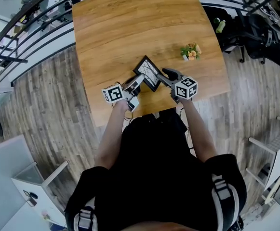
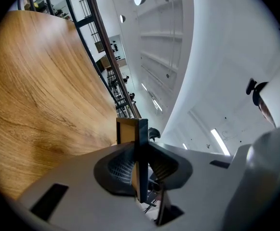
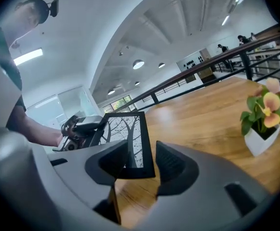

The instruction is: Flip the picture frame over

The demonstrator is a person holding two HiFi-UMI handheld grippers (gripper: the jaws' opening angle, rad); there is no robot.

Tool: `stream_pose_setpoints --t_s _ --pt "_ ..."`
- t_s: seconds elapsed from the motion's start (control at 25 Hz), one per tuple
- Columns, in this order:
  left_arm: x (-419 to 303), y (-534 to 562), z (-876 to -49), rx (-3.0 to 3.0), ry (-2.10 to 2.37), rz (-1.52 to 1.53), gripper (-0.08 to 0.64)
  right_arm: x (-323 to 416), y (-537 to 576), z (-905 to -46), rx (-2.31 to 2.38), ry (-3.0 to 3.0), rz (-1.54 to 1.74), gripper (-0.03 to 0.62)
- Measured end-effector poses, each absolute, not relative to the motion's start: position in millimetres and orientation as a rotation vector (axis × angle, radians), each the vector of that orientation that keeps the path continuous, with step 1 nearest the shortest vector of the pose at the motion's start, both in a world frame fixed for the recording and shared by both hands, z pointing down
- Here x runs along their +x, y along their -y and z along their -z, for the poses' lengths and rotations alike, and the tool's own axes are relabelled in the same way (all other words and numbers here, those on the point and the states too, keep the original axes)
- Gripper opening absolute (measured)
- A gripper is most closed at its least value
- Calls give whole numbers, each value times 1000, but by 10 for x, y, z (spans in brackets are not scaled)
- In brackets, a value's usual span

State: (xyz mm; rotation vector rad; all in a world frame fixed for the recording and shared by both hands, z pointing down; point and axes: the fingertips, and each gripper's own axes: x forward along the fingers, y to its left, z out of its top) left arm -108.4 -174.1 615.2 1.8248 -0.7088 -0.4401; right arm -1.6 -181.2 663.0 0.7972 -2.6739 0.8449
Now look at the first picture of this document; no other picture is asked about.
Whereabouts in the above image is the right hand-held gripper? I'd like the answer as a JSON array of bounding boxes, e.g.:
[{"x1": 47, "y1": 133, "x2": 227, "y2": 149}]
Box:
[{"x1": 157, "y1": 68, "x2": 198, "y2": 104}]

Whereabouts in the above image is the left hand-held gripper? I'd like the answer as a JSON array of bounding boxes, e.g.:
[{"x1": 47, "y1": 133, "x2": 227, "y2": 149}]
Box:
[{"x1": 102, "y1": 74, "x2": 146, "y2": 112}]

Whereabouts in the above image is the black picture frame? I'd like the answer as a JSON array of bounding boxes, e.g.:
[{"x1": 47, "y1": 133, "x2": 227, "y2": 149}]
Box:
[{"x1": 133, "y1": 55, "x2": 165, "y2": 92}]

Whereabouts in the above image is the person's right forearm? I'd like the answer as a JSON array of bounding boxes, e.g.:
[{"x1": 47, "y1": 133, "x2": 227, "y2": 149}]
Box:
[{"x1": 179, "y1": 99, "x2": 217, "y2": 163}]

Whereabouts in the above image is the person's left forearm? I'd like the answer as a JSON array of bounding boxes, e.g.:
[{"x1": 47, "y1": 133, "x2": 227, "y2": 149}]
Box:
[{"x1": 94, "y1": 100, "x2": 131, "y2": 170}]

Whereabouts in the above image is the potted flower in white pot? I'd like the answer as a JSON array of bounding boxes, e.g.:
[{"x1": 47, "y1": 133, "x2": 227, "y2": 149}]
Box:
[{"x1": 180, "y1": 42, "x2": 202, "y2": 62}]

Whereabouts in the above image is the black office chair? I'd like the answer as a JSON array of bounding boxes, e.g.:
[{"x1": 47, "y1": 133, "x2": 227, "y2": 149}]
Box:
[
  {"x1": 207, "y1": 5, "x2": 249, "y2": 64},
  {"x1": 245, "y1": 13, "x2": 280, "y2": 73}
]

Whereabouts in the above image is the green drink bottle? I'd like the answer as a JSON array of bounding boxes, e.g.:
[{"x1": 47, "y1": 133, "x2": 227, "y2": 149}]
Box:
[{"x1": 215, "y1": 19, "x2": 227, "y2": 34}]

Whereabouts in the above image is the person's black clothing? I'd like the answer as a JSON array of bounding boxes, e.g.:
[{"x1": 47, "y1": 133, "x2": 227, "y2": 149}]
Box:
[{"x1": 65, "y1": 109, "x2": 248, "y2": 231}]

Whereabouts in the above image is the white partition panel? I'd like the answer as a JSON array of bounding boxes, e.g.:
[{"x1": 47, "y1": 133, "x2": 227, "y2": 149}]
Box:
[{"x1": 0, "y1": 135, "x2": 34, "y2": 231}]

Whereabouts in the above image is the round light wooden table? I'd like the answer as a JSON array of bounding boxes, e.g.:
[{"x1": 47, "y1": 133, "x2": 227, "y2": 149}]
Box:
[{"x1": 264, "y1": 177, "x2": 280, "y2": 205}]

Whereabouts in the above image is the small white desk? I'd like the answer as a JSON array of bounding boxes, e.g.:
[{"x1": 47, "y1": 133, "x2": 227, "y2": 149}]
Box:
[{"x1": 11, "y1": 161, "x2": 69, "y2": 227}]

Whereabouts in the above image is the person's right shoulder strap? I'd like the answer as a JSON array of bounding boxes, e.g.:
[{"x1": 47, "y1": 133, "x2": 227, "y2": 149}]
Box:
[{"x1": 211, "y1": 174, "x2": 239, "y2": 231}]

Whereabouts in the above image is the person's shoulder strap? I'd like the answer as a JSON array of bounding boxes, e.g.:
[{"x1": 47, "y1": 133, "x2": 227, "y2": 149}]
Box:
[
  {"x1": 73, "y1": 201, "x2": 98, "y2": 231},
  {"x1": 211, "y1": 174, "x2": 239, "y2": 231}
]

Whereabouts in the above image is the person's left shoulder strap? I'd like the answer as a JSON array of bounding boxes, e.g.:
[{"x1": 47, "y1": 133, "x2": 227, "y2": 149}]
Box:
[{"x1": 73, "y1": 201, "x2": 98, "y2": 231}]

